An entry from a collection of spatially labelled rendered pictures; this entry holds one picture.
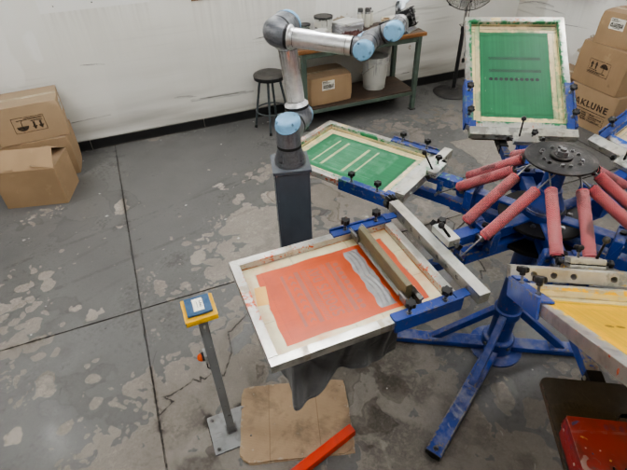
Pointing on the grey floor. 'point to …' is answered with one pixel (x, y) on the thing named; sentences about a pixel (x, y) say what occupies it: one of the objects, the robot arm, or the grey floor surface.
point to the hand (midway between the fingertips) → (404, 15)
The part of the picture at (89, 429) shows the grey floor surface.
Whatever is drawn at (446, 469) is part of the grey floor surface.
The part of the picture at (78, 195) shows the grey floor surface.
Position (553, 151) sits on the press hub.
